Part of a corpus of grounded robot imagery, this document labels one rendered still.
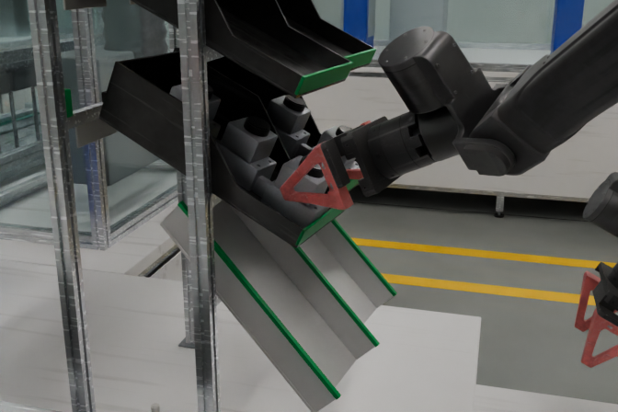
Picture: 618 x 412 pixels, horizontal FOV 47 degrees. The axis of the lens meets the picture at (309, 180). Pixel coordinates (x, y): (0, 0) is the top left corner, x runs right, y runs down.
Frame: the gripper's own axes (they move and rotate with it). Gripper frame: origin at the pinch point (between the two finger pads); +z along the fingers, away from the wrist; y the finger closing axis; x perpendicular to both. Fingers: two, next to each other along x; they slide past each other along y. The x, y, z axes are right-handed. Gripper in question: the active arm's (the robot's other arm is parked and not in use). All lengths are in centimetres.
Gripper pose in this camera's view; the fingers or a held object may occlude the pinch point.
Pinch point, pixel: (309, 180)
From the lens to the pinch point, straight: 77.3
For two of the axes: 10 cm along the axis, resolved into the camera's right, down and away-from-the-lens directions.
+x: 3.9, 9.2, 0.6
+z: -8.2, 3.1, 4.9
